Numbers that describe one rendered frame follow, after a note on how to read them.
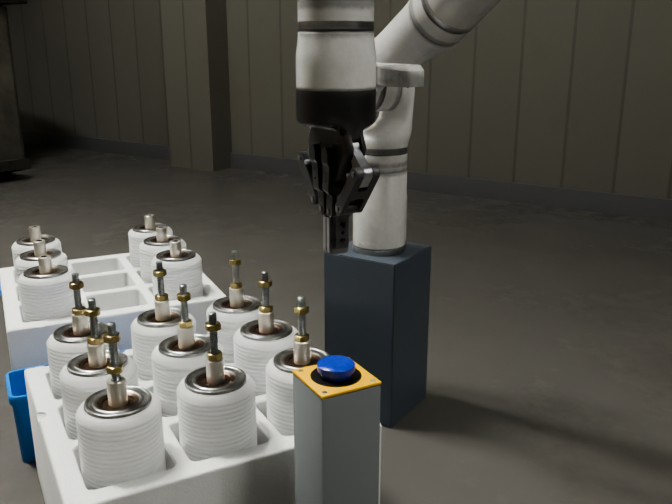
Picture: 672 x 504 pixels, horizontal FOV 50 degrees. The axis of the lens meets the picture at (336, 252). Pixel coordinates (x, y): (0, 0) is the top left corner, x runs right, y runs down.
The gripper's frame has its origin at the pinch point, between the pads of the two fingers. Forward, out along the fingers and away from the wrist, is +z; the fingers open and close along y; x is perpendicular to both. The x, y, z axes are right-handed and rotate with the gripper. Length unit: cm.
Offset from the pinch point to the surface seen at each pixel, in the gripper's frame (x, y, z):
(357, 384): 0.9, 2.9, 15.4
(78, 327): -19.8, -39.8, 20.5
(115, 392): -19.7, -16.1, 19.9
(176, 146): 75, -316, 36
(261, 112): 110, -283, 17
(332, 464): -2.3, 3.5, 23.4
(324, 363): -1.2, -0.2, 13.9
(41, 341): -23, -65, 32
